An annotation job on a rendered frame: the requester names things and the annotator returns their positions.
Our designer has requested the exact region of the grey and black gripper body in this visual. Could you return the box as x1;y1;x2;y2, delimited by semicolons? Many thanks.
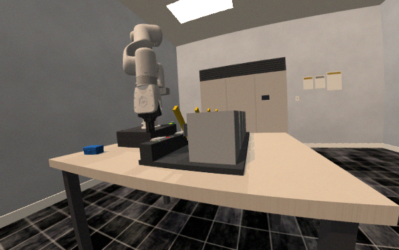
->
134;84;162;114

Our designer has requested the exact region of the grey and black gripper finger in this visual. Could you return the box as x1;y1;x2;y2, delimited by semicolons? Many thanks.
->
138;113;149;132
147;103;162;132

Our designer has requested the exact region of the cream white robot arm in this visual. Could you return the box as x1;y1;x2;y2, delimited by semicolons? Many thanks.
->
123;24;170;96

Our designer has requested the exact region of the small blue box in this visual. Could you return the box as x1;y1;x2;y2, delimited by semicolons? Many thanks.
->
83;145;104;155

